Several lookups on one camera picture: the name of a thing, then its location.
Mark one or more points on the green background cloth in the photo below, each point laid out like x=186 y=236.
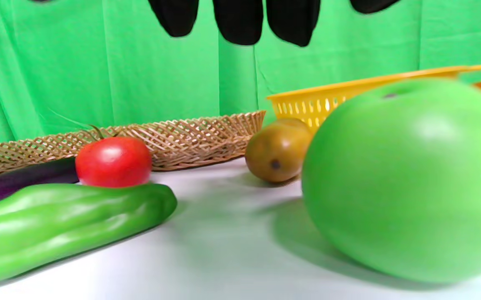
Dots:
x=78 y=66

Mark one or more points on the red tomato object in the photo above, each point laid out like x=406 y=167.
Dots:
x=113 y=162

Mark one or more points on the purple eggplant object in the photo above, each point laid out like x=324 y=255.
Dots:
x=19 y=181

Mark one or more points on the person's right hand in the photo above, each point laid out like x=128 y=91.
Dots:
x=240 y=21

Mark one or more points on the green apple object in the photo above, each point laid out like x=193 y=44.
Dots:
x=407 y=183

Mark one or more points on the brown pear object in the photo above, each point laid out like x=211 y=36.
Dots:
x=275 y=154

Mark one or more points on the round wicker basket container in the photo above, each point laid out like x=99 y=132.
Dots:
x=198 y=137

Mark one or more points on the long green pepper object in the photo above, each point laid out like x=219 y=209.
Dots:
x=65 y=225

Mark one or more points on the yellow plastic basket container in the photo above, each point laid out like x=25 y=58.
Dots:
x=307 y=104

